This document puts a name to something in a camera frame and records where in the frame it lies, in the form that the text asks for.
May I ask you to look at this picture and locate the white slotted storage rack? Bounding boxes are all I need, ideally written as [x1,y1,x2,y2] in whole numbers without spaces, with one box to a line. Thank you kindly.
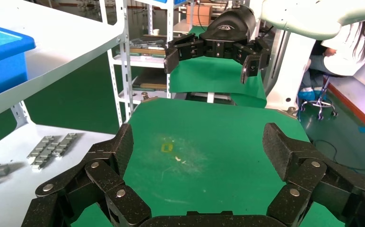
[99,0,196,126]

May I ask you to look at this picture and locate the wooden board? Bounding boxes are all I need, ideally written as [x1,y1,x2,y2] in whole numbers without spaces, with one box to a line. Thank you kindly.
[130,47,167,58]
[132,82,168,92]

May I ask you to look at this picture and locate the chrome stool with casters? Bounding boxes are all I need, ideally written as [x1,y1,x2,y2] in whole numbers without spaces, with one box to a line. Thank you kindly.
[299,75,339,121]

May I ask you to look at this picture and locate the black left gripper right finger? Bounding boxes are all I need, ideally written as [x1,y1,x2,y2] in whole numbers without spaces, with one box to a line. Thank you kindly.
[262,122,365,227]

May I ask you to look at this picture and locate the green table cloth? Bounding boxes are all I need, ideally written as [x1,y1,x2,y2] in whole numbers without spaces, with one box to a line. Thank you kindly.
[71,97,346,227]

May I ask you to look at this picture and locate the green draped mat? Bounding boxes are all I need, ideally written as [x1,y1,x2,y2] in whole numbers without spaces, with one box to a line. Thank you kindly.
[169,26,268,109]

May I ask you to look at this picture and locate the brown cardboard box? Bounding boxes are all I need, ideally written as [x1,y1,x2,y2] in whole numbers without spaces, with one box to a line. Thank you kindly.
[186,5,213,26]

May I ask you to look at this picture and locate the silver metal link strip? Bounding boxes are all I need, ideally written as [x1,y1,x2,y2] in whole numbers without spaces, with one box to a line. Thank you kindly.
[51,132,77,158]
[26,135,55,165]
[30,141,62,171]

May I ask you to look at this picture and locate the white robot torso column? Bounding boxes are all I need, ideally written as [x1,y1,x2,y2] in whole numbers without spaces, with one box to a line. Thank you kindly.
[265,30,315,111]

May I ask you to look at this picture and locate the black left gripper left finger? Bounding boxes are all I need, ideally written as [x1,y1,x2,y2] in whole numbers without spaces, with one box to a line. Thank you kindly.
[21,122,152,227]

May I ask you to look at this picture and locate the white metal shelf rack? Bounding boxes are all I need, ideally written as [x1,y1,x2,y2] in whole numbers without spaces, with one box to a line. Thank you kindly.
[0,0,135,227]

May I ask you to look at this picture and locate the seated person white coat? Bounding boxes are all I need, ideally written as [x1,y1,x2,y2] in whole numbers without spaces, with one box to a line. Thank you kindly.
[297,18,365,102]

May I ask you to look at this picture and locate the blue plastic bin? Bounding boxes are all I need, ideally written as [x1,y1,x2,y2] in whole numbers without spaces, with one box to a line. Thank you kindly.
[0,22,36,102]

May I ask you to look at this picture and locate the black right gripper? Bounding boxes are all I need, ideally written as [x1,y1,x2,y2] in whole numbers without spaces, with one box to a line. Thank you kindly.
[164,5,272,85]

